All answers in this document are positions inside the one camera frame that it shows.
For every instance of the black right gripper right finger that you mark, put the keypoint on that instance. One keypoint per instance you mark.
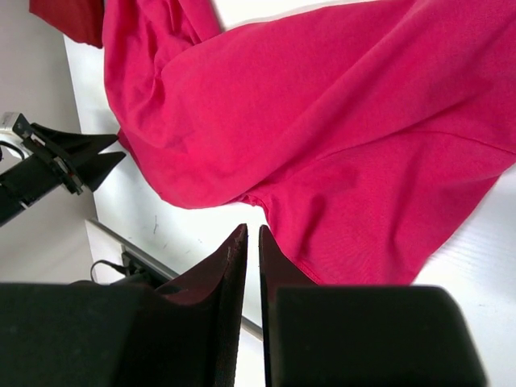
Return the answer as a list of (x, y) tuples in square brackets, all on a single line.
[(355, 335)]

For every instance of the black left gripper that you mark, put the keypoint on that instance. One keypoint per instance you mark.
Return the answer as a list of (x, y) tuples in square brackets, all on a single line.
[(48, 159)]

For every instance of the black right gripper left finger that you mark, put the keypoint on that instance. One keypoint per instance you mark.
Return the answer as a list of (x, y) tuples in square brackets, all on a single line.
[(183, 333)]

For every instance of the magenta t shirt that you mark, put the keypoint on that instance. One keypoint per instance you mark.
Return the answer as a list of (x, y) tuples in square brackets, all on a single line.
[(367, 132)]

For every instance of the dark red t shirt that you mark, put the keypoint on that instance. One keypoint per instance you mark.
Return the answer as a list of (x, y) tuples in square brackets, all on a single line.
[(79, 20)]

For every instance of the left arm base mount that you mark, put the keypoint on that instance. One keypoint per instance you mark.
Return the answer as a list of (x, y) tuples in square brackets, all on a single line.
[(133, 273)]

